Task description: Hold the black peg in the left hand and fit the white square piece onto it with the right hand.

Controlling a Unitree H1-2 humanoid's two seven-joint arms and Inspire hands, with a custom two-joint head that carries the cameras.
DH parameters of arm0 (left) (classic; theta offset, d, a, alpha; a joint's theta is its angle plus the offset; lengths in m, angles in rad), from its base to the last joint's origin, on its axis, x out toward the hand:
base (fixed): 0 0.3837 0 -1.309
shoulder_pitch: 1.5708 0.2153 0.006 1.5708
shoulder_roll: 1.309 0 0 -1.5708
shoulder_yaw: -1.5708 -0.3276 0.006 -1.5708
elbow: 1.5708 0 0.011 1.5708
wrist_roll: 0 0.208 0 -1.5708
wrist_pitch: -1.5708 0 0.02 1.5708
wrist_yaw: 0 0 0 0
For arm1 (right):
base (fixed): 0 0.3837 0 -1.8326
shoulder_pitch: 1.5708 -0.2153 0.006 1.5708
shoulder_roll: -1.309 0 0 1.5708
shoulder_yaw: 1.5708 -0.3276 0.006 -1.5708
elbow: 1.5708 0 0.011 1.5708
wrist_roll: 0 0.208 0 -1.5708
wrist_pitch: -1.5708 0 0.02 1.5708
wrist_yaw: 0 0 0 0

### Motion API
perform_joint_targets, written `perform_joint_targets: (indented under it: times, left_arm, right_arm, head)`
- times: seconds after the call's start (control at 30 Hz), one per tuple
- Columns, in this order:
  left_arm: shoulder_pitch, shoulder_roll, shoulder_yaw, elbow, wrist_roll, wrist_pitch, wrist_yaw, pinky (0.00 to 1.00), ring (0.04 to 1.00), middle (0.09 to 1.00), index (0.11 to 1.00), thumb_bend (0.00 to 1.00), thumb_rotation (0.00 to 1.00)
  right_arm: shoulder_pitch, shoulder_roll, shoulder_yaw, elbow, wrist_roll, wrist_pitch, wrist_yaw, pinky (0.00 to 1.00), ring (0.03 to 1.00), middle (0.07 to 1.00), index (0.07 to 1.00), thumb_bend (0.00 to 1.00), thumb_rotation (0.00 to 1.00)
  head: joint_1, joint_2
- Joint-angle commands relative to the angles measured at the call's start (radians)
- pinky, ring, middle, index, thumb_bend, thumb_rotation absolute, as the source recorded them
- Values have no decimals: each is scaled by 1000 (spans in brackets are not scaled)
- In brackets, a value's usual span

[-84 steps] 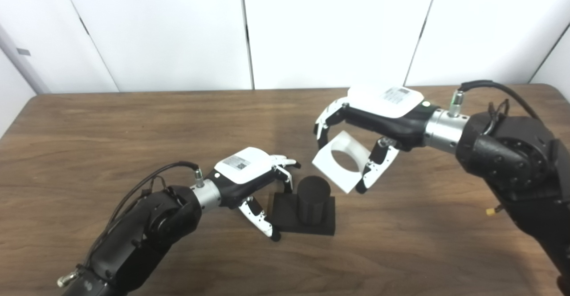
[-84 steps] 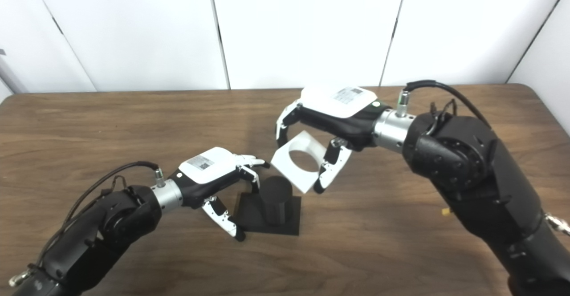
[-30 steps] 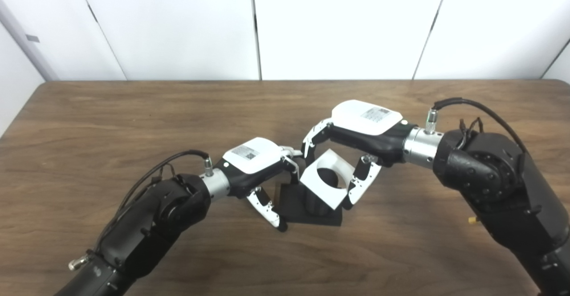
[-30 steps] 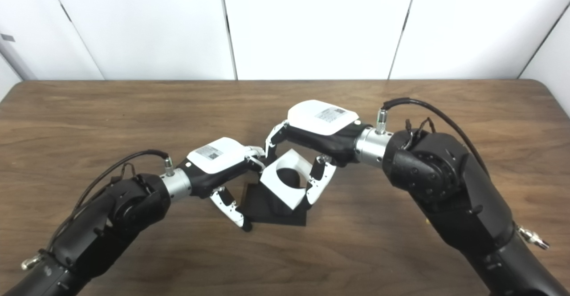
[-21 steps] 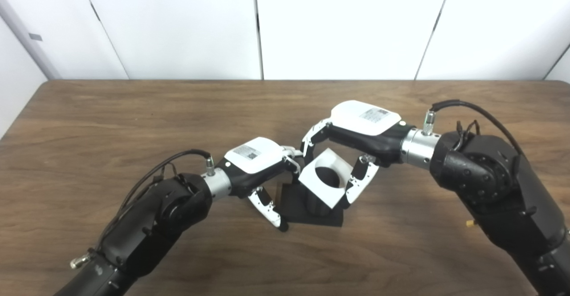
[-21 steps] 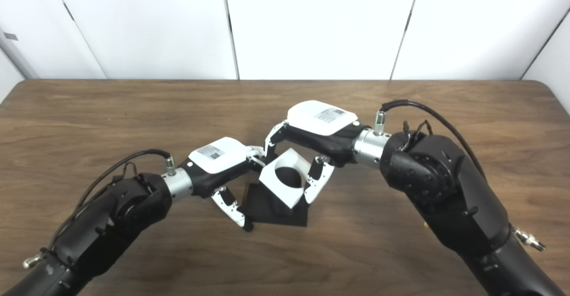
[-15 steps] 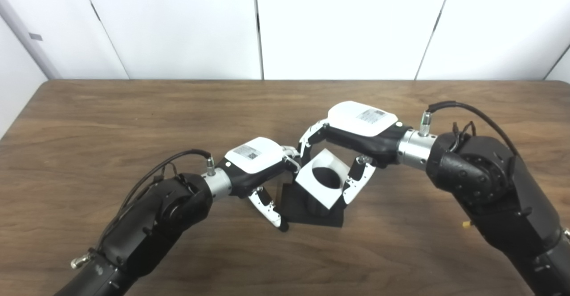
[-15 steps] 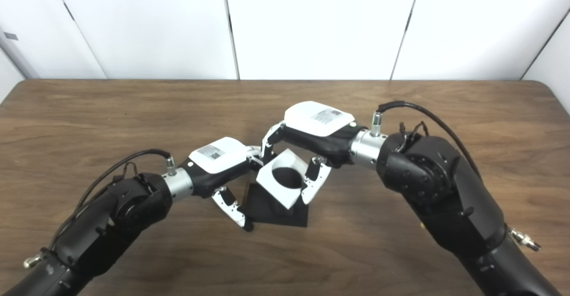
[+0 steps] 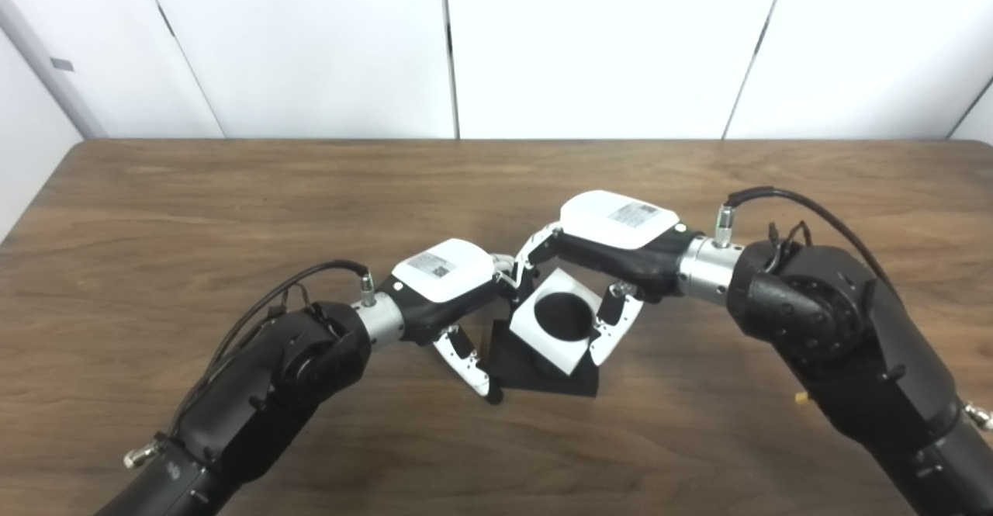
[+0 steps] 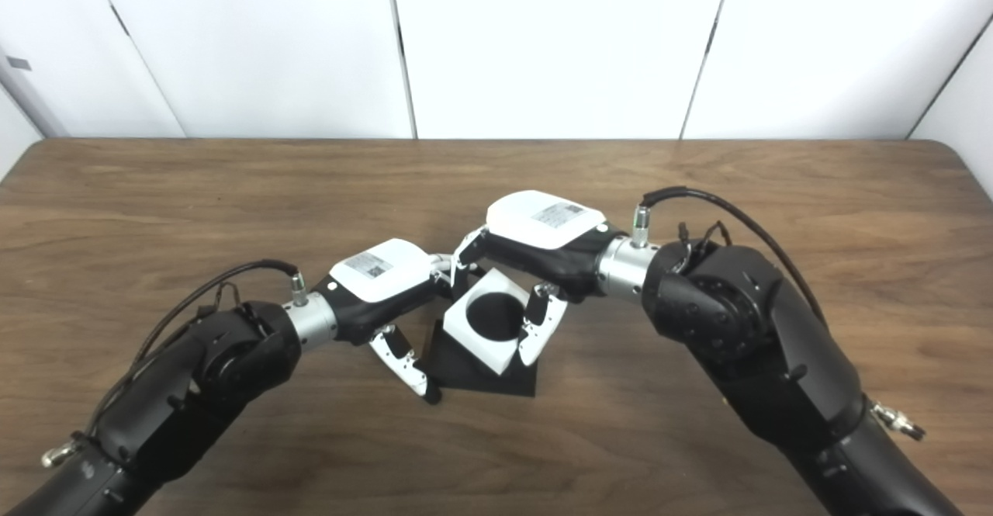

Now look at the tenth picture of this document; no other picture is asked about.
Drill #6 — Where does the black cylinder peg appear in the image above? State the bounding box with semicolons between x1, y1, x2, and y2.
423;293;538;398

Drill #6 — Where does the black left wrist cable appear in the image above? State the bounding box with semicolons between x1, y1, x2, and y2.
40;258;311;470

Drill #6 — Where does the thin right arm wire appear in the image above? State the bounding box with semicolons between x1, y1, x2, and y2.
676;221;732;257

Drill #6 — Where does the white square piece with hole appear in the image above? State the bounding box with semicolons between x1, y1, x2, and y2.
442;268;536;376

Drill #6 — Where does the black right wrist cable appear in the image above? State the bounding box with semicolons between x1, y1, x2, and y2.
632;186;926;441

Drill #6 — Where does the gray vertical wall post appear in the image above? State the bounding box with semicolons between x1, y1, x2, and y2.
0;44;69;139

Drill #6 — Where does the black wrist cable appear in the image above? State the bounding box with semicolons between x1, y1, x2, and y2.
40;258;311;470
632;186;926;441

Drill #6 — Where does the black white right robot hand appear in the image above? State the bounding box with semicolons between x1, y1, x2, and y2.
450;190;625;367

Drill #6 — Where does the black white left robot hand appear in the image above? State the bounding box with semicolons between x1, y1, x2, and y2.
314;238;466;406

